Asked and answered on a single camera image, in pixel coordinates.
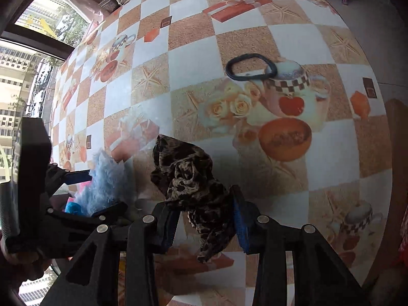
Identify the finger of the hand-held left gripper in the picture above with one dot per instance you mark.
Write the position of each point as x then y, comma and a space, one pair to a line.
79, 177
108, 211

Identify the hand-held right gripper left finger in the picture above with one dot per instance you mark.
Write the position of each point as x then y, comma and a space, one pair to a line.
170, 229

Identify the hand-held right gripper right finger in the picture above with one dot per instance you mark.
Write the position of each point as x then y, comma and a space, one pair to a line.
242, 226

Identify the fluffy light blue sock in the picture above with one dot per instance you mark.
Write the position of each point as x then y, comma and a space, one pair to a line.
102, 185

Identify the leopard print sock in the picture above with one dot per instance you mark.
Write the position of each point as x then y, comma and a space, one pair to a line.
188, 178

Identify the person's left hand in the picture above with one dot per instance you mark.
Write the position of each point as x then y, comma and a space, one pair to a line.
22, 263

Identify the checkered printed tablecloth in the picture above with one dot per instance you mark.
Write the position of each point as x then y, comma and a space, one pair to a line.
191, 38

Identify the wooden chair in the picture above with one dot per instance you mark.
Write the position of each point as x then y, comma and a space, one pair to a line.
395, 134

